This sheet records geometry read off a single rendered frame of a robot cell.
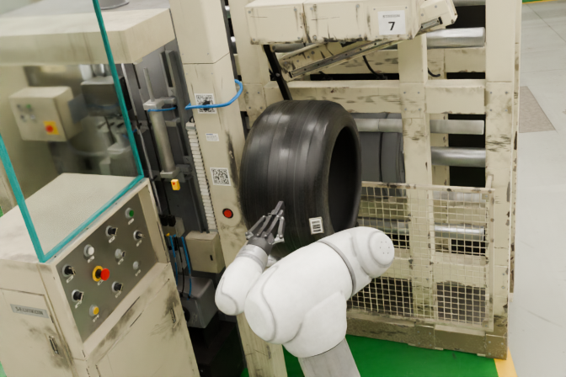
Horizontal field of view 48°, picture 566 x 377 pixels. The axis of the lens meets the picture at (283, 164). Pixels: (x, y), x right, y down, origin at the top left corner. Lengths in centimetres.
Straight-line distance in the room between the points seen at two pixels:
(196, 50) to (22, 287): 94
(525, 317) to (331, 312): 238
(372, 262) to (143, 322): 134
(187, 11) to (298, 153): 60
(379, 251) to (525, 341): 219
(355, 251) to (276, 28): 125
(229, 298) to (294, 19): 104
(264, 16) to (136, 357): 131
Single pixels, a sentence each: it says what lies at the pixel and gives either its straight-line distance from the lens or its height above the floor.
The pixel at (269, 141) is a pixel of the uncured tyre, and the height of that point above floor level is 141.
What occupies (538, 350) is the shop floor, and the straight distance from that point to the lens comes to 334.
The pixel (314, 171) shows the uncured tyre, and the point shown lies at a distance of 203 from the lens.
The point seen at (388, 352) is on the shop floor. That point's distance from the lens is 329.
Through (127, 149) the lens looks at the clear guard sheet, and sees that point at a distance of 229.
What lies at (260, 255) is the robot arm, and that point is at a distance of 183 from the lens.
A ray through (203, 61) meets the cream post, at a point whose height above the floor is 166.
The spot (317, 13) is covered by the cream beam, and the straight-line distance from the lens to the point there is 226.
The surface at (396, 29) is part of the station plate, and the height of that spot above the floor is 168.
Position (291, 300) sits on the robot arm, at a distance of 116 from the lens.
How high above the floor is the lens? 224
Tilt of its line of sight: 26 degrees down
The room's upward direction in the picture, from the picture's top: 9 degrees counter-clockwise
